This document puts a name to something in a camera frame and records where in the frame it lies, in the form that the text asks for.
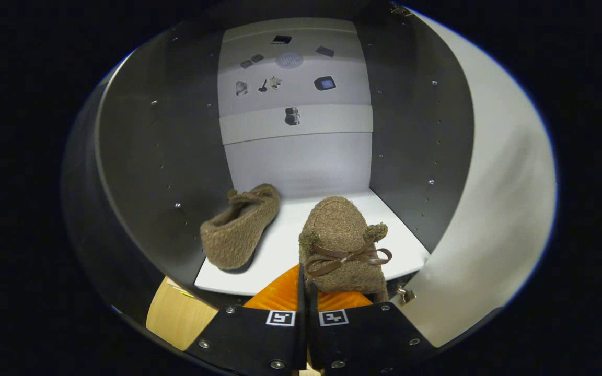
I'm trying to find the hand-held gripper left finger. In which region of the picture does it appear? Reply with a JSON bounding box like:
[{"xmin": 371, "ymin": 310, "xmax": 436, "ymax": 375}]
[{"xmin": 185, "ymin": 264, "xmax": 307, "ymax": 376}]

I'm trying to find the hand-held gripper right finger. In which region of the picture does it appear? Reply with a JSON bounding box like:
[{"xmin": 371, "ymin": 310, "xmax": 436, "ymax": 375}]
[{"xmin": 309, "ymin": 282, "xmax": 435, "ymax": 376}]

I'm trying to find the brown fuzzy shoe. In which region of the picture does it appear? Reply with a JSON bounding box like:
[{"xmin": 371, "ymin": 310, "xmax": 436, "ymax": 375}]
[
  {"xmin": 200, "ymin": 183, "xmax": 282, "ymax": 271},
  {"xmin": 299, "ymin": 196, "xmax": 393, "ymax": 303}
]

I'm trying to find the dark grey shoe cabinet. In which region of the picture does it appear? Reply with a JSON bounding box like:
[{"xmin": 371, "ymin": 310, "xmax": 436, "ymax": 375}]
[{"xmin": 61, "ymin": 0, "xmax": 477, "ymax": 335}]

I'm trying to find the beige shoe cabinet door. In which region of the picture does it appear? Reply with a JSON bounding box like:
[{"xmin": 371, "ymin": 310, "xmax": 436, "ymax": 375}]
[{"xmin": 398, "ymin": 10, "xmax": 558, "ymax": 348}]

